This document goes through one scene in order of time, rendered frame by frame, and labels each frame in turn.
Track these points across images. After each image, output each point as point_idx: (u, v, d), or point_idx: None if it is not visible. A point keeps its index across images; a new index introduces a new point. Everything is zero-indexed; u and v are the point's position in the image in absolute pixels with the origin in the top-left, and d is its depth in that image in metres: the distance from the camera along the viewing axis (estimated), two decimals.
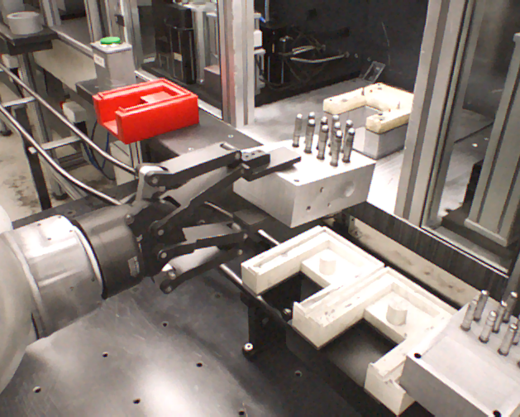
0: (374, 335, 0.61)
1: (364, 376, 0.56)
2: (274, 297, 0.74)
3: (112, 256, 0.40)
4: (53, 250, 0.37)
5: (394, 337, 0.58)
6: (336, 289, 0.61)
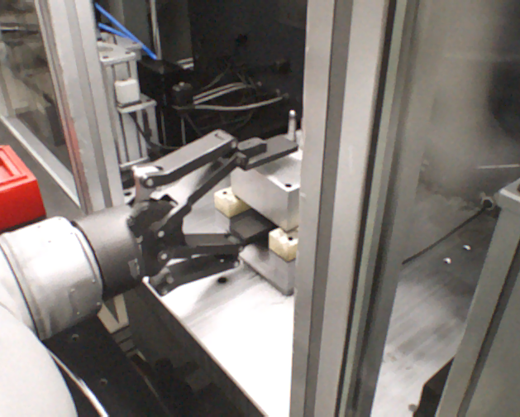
0: None
1: None
2: None
3: (113, 257, 0.40)
4: (54, 252, 0.37)
5: None
6: None
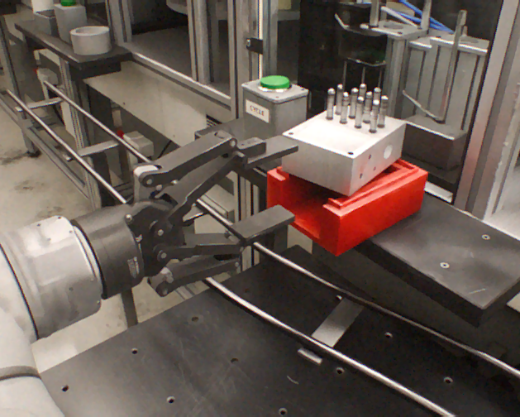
0: None
1: None
2: None
3: (112, 256, 0.40)
4: (53, 251, 0.37)
5: None
6: None
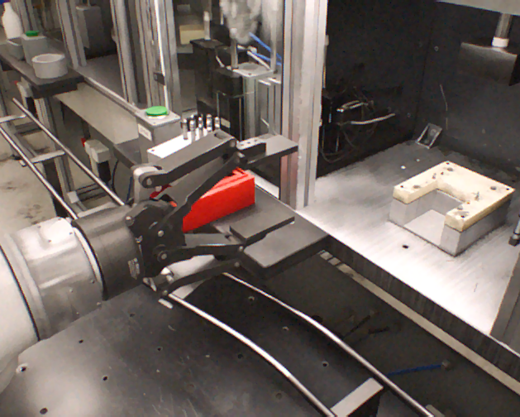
0: None
1: None
2: None
3: (112, 257, 0.40)
4: (53, 252, 0.37)
5: None
6: None
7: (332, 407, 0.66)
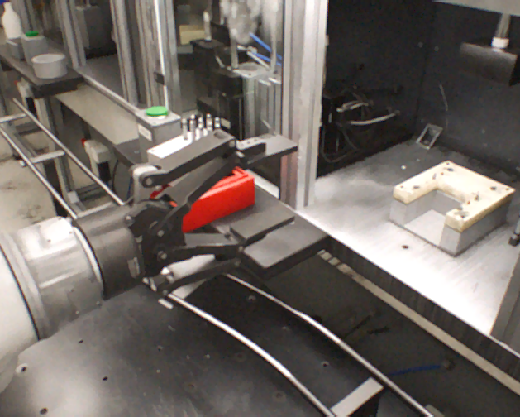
0: None
1: None
2: None
3: (112, 257, 0.40)
4: (53, 251, 0.37)
5: None
6: None
7: (332, 407, 0.66)
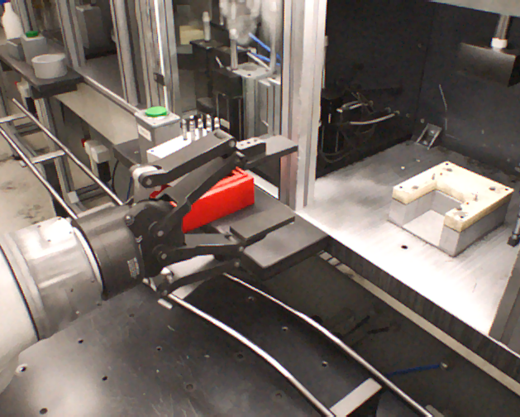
0: None
1: None
2: None
3: (112, 256, 0.40)
4: (53, 251, 0.38)
5: None
6: None
7: (331, 407, 0.67)
